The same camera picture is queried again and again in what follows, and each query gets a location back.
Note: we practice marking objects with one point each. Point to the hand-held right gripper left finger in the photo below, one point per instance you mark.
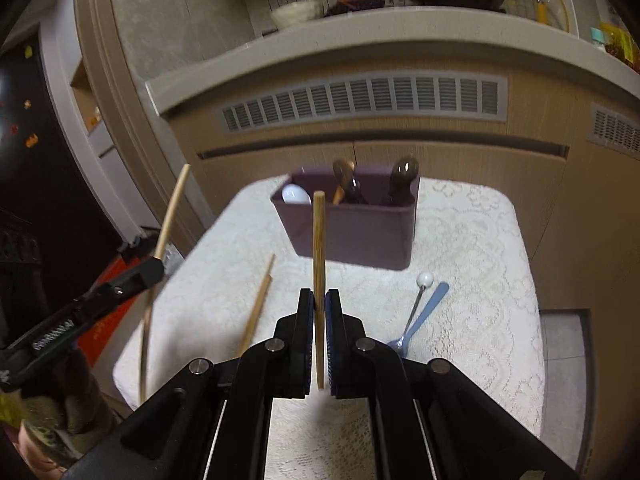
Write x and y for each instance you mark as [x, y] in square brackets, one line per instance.
[310, 325]

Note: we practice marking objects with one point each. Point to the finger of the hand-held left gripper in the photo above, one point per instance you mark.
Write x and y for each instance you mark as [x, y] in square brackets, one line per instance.
[136, 247]
[145, 272]

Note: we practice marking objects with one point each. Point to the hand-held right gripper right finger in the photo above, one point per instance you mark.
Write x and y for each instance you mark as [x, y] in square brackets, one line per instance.
[332, 330]

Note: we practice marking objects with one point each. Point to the wooden chopstick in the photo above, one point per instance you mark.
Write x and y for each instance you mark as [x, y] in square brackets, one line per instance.
[172, 210]
[318, 240]
[257, 305]

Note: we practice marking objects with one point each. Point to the purple plastic utensil holder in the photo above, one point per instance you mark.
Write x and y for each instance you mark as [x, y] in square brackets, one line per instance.
[350, 235]

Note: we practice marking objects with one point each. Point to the blue plastic spoon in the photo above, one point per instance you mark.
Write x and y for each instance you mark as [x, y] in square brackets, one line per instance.
[427, 307]

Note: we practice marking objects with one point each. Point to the metal spoon with white ball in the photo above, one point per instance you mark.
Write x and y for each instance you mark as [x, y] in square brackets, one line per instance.
[425, 278]

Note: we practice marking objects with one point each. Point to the white plastic spoon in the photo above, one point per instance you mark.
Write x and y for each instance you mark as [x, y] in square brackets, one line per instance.
[295, 194]

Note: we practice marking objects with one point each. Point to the wooden spoon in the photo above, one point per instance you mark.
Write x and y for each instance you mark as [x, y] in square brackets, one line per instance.
[339, 195]

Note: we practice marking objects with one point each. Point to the person's left forearm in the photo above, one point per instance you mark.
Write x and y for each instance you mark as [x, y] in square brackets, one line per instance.
[75, 395]

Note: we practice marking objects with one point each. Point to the red cloth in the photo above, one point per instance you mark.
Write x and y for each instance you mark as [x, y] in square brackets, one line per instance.
[105, 320]

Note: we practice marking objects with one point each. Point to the white shelf unit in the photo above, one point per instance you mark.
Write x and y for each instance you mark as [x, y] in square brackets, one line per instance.
[75, 110]

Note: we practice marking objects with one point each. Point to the white lace tablecloth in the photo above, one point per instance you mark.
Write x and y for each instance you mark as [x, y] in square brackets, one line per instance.
[475, 270]

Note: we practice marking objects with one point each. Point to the long grey vent grille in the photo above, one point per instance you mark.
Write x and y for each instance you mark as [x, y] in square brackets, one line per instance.
[365, 100]

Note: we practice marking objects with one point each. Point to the white ceramic bowl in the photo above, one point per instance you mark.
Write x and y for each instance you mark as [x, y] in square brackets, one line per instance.
[295, 14]

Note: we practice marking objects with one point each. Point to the grey kitchen counter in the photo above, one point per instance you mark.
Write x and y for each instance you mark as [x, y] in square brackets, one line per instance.
[350, 35]

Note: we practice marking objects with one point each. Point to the short grey vent grille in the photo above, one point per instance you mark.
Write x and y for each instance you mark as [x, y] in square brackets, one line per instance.
[615, 127]

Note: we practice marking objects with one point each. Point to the teal-lidded jar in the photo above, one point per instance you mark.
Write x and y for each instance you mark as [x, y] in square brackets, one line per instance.
[597, 36]

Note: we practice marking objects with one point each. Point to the yellow bottle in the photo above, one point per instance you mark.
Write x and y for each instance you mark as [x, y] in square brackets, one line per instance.
[617, 40]

